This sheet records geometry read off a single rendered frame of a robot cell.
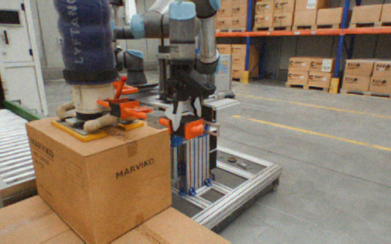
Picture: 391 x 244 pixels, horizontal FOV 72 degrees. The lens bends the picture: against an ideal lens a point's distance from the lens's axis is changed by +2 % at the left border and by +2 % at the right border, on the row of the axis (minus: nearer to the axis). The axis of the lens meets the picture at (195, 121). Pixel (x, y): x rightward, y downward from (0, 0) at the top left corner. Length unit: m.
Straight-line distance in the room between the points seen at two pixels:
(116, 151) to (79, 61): 0.39
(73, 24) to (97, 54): 0.14
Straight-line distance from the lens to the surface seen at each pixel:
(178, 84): 0.79
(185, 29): 0.77
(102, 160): 1.05
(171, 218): 1.31
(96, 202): 1.11
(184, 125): 0.79
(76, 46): 1.20
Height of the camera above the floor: 1.33
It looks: 17 degrees down
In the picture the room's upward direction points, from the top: straight up
